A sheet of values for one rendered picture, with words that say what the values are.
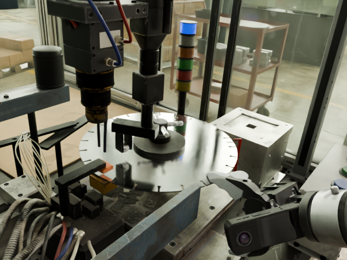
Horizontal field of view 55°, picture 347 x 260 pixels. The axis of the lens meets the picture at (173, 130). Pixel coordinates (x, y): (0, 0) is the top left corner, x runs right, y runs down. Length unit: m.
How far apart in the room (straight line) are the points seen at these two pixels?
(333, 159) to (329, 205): 0.43
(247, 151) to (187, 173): 0.31
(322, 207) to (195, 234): 0.26
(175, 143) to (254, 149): 0.26
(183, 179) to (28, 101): 0.34
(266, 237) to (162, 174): 0.22
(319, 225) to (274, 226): 0.06
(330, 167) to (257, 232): 0.39
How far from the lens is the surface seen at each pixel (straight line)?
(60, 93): 0.75
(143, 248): 0.45
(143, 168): 0.63
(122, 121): 0.62
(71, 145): 1.11
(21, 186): 0.72
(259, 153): 0.88
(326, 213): 0.48
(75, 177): 0.56
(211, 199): 0.73
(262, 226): 0.50
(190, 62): 0.93
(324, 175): 0.81
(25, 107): 0.72
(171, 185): 0.59
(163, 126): 0.67
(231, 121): 0.98
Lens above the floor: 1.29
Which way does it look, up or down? 27 degrees down
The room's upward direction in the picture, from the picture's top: 4 degrees clockwise
